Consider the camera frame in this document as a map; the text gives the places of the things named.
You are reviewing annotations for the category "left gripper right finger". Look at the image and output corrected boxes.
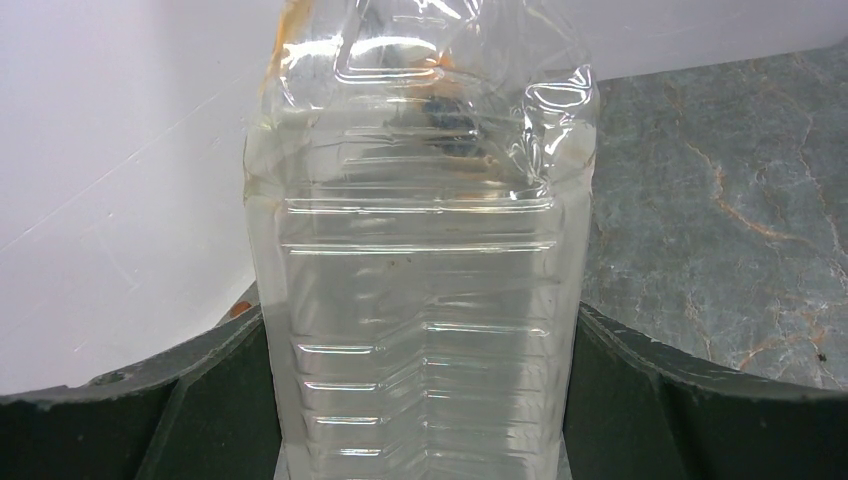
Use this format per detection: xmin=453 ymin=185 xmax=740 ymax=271
xmin=562 ymin=305 xmax=847 ymax=479

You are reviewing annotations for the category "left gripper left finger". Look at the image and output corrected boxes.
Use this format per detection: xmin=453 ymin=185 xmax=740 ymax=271
xmin=1 ymin=287 xmax=282 ymax=479

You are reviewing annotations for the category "clear plastic bottle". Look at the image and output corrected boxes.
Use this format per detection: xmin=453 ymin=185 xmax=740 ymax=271
xmin=243 ymin=1 xmax=599 ymax=479

